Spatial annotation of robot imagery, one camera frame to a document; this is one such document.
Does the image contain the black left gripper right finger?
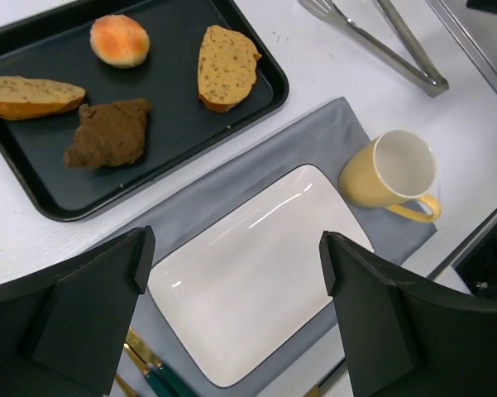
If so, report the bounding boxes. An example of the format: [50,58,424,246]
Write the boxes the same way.
[319,232,497,396]

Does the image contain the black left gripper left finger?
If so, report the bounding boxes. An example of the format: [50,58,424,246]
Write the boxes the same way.
[0,227,155,396]

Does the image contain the metal tongs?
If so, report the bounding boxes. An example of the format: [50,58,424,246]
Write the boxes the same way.
[298,0,450,98]

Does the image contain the round orange bread bun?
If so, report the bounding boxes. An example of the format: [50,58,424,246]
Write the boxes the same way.
[90,14,151,69]

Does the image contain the seeded bread slice left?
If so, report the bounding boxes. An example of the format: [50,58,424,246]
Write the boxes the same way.
[0,76,86,121]

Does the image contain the seeded bread slice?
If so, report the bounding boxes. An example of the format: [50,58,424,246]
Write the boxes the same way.
[0,76,86,121]
[198,25,261,112]

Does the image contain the seeded bread slice right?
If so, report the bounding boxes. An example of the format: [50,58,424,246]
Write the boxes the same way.
[198,25,261,112]

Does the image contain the yellow mug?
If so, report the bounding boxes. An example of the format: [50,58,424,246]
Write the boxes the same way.
[338,130,442,223]

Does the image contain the white rectangular plate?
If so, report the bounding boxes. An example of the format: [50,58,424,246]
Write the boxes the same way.
[148,165,370,387]

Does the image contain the brown chocolate croissant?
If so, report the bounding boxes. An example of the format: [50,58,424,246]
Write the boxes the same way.
[63,98,152,169]

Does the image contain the grey cloth placemat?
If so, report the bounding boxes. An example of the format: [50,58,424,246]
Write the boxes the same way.
[128,98,436,396]

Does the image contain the black baking tray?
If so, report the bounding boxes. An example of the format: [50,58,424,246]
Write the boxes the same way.
[0,1,289,222]

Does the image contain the aluminium rail frame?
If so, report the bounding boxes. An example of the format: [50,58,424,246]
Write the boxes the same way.
[428,0,497,94]

